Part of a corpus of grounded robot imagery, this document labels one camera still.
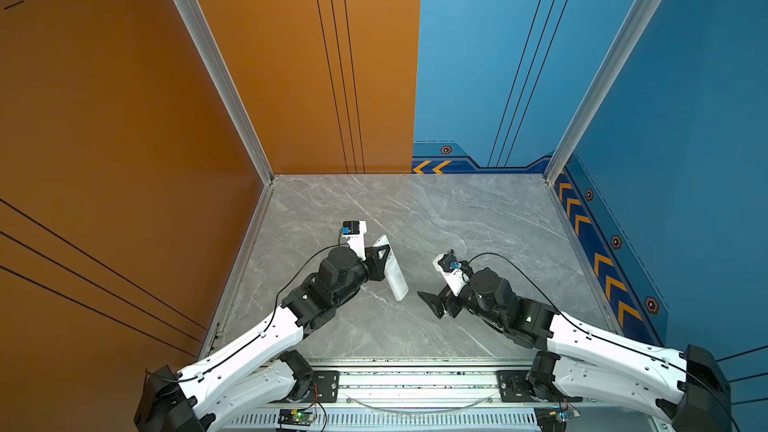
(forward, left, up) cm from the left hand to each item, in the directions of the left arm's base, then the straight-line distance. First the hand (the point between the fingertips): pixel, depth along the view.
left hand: (389, 246), depth 74 cm
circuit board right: (-33, -40, -23) cm, 56 cm away
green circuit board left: (-33, +22, -24) cm, 47 cm away
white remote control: (-5, -1, -6) cm, 7 cm away
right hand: (-6, -10, -6) cm, 13 cm away
